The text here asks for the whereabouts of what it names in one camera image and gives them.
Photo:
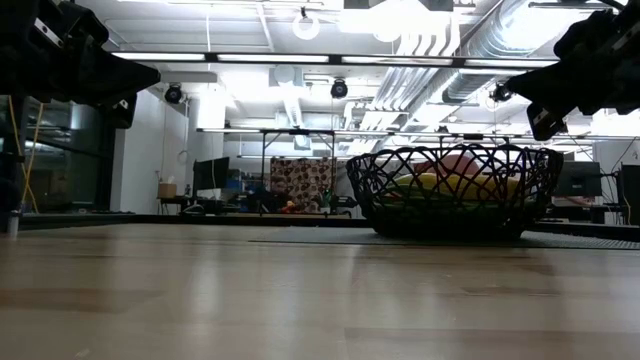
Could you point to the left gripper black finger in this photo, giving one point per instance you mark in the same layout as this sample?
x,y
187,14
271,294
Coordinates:
x,y
122,117
110,77

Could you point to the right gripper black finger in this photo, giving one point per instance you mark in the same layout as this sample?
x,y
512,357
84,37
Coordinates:
x,y
545,125
555,87

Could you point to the pink toy peach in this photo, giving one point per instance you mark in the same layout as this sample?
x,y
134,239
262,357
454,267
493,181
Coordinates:
x,y
450,165

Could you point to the yellow toy banana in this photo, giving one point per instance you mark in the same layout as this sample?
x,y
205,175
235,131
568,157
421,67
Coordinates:
x,y
450,186

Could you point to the green onion bunch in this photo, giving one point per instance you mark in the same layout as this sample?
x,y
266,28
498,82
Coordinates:
x,y
425,205

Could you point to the black track light cluster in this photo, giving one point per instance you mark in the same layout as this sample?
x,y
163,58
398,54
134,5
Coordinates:
x,y
501,92

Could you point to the black round ceiling lamp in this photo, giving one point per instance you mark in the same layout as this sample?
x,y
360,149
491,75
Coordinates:
x,y
339,89
173,94

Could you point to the black wide monitor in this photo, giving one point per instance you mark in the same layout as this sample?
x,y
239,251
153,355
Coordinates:
x,y
580,180

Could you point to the cardboard box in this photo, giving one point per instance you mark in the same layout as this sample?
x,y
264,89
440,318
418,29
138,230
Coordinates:
x,y
167,191

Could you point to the black crossbar with strip lights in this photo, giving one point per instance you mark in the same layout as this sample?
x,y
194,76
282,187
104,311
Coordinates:
x,y
211,57

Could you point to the black dark monitor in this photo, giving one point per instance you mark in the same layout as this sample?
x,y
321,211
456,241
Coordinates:
x,y
211,174

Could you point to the black monitor edge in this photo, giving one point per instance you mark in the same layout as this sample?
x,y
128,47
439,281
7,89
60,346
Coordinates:
x,y
631,195

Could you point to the white ceiling pipes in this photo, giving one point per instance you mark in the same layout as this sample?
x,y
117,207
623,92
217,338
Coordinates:
x,y
415,75

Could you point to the person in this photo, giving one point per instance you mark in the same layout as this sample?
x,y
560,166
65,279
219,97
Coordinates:
x,y
275,197

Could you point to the brown floral patterned quilt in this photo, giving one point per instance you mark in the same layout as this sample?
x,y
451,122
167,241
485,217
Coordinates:
x,y
305,172

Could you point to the small green plant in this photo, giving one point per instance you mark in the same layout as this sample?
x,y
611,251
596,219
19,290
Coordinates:
x,y
325,202

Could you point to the white cylindrical post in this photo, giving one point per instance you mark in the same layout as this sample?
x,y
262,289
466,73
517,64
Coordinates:
x,y
13,225

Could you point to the black background rig frame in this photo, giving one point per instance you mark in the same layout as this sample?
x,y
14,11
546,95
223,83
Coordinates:
x,y
280,131

